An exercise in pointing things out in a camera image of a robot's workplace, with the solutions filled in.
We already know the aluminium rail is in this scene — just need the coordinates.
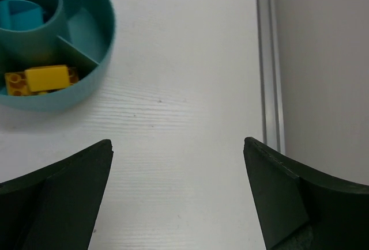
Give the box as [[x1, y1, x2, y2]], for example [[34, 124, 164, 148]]
[[257, 0, 285, 154]]

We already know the teal round divided container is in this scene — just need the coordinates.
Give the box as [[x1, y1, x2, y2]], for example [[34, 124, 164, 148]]
[[1, 0, 115, 112]]

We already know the orange square lego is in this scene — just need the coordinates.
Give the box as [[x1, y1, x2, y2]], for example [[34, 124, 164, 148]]
[[5, 65, 80, 96]]

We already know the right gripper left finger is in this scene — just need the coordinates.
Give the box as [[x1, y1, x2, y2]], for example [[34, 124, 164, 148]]
[[1, 139, 113, 249]]

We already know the yellow long lego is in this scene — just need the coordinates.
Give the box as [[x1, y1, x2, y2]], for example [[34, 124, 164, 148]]
[[25, 65, 70, 92]]

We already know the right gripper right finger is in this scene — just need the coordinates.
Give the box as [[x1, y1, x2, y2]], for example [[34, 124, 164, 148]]
[[243, 137, 368, 249]]

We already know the teal oval decorated lego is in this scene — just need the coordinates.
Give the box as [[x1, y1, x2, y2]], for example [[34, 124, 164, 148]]
[[1, 0, 44, 31]]

